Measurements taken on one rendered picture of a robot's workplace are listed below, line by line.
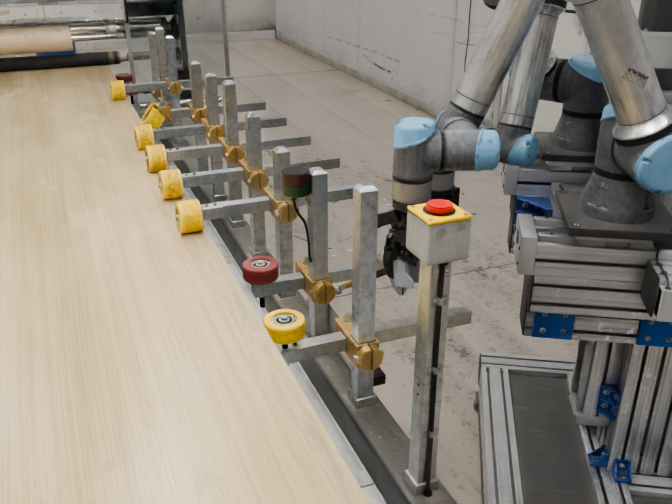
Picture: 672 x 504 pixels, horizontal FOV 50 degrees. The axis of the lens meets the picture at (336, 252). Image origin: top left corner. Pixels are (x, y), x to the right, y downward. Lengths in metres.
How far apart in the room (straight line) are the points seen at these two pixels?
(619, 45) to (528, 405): 1.35
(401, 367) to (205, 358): 1.65
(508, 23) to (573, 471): 1.28
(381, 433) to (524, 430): 0.92
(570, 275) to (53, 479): 1.08
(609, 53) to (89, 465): 1.06
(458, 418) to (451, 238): 1.64
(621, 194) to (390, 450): 0.69
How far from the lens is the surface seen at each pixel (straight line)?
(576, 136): 2.03
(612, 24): 1.33
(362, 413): 1.48
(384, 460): 1.38
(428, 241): 1.02
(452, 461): 2.46
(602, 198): 1.58
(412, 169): 1.32
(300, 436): 1.11
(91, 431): 1.18
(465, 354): 2.98
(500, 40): 1.42
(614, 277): 1.63
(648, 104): 1.39
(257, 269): 1.58
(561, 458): 2.22
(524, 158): 1.67
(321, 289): 1.59
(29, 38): 3.94
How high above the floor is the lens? 1.61
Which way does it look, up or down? 25 degrees down
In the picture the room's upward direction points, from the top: straight up
